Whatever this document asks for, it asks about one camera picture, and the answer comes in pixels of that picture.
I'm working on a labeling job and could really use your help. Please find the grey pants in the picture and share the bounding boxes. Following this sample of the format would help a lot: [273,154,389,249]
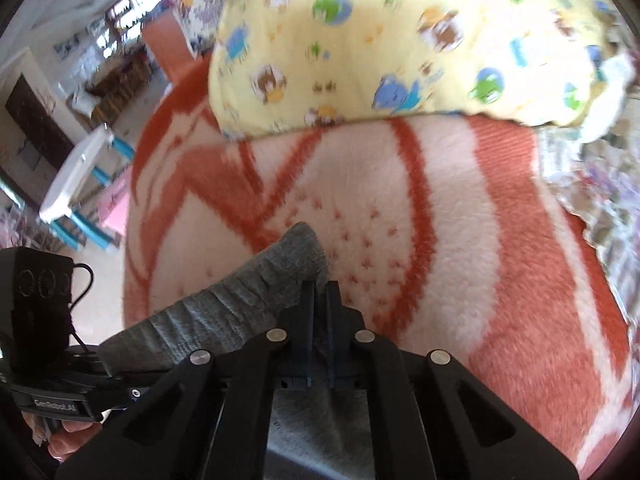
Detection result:
[98,222,374,479]

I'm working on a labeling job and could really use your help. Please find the left hand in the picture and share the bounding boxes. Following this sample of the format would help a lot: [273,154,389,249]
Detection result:
[23,413,103,463]

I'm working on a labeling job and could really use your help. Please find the orange white blanket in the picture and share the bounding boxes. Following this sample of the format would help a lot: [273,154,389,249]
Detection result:
[124,66,632,478]

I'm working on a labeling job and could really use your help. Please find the white blue stool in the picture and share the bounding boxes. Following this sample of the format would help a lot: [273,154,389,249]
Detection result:
[38,124,134,250]

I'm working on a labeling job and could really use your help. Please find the floral pillow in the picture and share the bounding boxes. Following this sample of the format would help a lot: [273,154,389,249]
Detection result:
[537,119,640,326]

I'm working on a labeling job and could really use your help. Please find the yellow cartoon pillow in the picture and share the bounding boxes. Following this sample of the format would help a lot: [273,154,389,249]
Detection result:
[208,0,634,139]

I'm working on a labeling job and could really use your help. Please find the black cable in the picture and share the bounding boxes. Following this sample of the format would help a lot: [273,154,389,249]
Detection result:
[64,261,109,376]

